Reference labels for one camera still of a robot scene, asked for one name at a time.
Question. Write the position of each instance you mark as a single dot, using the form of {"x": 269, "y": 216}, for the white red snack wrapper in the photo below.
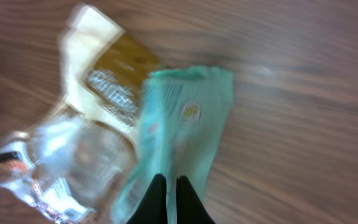
{"x": 66, "y": 167}

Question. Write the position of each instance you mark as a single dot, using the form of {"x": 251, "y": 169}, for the teal tissue pack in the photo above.
{"x": 183, "y": 112}

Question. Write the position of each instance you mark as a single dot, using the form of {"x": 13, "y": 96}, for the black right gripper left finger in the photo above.
{"x": 152, "y": 208}

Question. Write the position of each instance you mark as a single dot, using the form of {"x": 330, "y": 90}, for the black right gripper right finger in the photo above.
{"x": 190, "y": 209}

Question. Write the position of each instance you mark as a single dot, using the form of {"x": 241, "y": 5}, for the brown snack packet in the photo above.
{"x": 104, "y": 68}

